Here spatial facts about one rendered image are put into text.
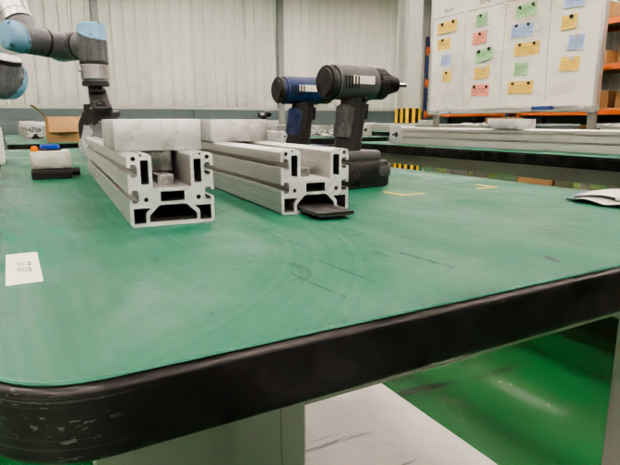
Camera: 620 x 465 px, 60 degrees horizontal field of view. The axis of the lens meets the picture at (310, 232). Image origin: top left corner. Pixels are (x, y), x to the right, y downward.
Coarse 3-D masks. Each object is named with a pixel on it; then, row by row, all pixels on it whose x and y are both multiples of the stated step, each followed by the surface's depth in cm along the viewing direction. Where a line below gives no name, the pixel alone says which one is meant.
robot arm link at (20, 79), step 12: (24, 0) 163; (0, 48) 163; (0, 60) 163; (12, 60) 166; (0, 72) 165; (12, 72) 167; (24, 72) 172; (0, 84) 165; (12, 84) 168; (24, 84) 172; (0, 96) 169; (12, 96) 171
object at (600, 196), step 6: (582, 192) 83; (588, 192) 82; (594, 192) 80; (600, 192) 79; (606, 192) 79; (612, 192) 79; (618, 192) 79; (570, 198) 82; (576, 198) 82; (582, 198) 80; (588, 198) 79; (594, 198) 79; (600, 198) 79; (606, 198) 79; (612, 198) 79; (618, 198) 76; (606, 204) 76; (612, 204) 76; (618, 204) 75
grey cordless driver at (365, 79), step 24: (336, 72) 92; (360, 72) 95; (384, 72) 99; (336, 96) 94; (360, 96) 97; (384, 96) 100; (336, 120) 97; (360, 120) 98; (336, 144) 97; (360, 144) 99; (360, 168) 97; (384, 168) 100
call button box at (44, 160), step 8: (32, 152) 113; (40, 152) 114; (48, 152) 114; (56, 152) 115; (64, 152) 116; (32, 160) 113; (40, 160) 114; (48, 160) 115; (56, 160) 115; (64, 160) 116; (32, 168) 114; (40, 168) 114; (48, 168) 115; (56, 168) 116; (64, 168) 116; (72, 168) 120; (32, 176) 114; (40, 176) 115; (48, 176) 115; (56, 176) 116; (64, 176) 117; (72, 176) 117
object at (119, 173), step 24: (96, 144) 100; (96, 168) 106; (120, 168) 70; (144, 168) 65; (192, 168) 64; (120, 192) 70; (144, 192) 62; (168, 192) 72; (192, 192) 65; (144, 216) 65; (168, 216) 67; (192, 216) 67
